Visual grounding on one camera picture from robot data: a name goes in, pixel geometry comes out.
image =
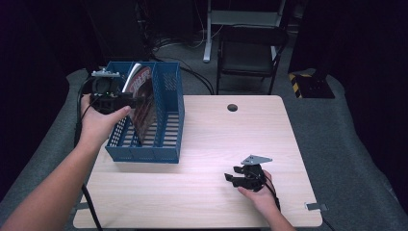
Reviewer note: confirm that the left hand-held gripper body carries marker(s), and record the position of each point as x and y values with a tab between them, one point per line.
106	93

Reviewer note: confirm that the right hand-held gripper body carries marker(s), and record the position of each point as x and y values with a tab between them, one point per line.
253	178

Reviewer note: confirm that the colourful illustrated magazine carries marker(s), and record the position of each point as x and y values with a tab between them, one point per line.
144	102

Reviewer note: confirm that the blue plastic file rack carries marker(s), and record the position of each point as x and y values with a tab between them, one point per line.
166	128

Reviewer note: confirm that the person's right hand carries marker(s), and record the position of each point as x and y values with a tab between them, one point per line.
263	199

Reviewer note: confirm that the person's left hand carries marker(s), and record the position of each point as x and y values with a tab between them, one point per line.
96	128

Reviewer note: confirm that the black folding chair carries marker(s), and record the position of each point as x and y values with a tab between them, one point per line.
250	57

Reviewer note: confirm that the grey metal table bracket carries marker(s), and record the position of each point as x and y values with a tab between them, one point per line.
316	207
80	207

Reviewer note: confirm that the white metal desk frame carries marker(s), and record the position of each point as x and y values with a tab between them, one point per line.
208	38

